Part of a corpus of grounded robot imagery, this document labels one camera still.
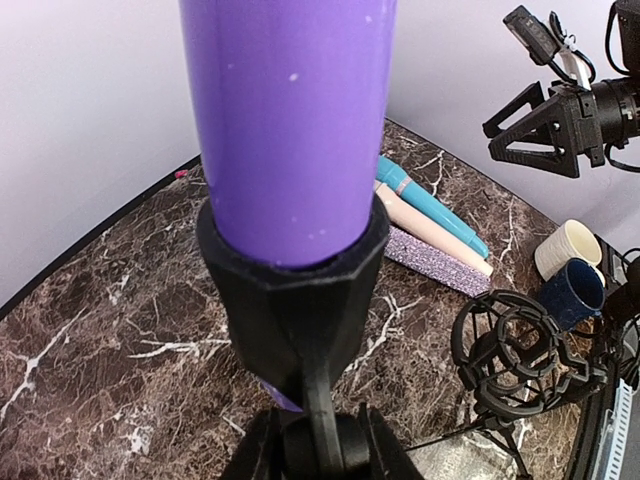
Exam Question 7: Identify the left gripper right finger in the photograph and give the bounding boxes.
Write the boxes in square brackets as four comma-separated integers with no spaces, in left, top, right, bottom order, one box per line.
[357,403,424,480]

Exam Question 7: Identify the black tripod shock-mount stand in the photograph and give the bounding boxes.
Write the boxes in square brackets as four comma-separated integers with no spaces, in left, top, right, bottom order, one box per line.
[449,289,614,479]

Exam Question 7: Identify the beige microphone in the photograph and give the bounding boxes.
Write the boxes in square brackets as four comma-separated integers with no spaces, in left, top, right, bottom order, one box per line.
[374,181,493,277]

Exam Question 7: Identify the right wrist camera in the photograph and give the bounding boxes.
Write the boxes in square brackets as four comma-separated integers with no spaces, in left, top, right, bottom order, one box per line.
[503,5,596,90]

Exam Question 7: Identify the black stand of purple microphone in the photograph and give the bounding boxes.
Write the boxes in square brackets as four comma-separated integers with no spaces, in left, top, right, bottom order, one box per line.
[196,200,390,479]

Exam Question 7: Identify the purple microphone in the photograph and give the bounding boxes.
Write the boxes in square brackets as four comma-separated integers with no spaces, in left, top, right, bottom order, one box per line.
[178,0,399,414]

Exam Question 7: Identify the cream mug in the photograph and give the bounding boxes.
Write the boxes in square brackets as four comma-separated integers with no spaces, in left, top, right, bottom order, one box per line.
[534,219,603,281]

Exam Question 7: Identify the blue microphone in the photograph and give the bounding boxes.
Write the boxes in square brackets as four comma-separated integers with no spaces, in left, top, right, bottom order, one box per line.
[376,156,489,259]

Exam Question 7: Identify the glitter silver-head microphone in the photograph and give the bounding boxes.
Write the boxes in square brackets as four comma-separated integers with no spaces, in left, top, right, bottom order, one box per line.
[385,226,490,297]

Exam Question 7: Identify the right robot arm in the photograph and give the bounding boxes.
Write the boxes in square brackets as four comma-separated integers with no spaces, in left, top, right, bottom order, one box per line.
[483,1,639,178]

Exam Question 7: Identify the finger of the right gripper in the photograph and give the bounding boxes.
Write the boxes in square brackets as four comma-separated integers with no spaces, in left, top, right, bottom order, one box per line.
[489,99,579,178]
[482,81,546,138]

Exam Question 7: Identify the white cable tray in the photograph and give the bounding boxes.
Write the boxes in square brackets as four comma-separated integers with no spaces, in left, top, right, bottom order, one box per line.
[591,379,639,479]

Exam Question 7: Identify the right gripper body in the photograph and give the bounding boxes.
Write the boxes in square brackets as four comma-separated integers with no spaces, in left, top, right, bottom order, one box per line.
[548,82,605,168]

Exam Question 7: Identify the dark blue mug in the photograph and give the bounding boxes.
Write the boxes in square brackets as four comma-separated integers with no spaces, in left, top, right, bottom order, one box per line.
[535,258,605,331]

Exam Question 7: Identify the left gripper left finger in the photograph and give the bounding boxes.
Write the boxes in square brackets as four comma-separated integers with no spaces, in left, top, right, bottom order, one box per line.
[220,408,284,480]

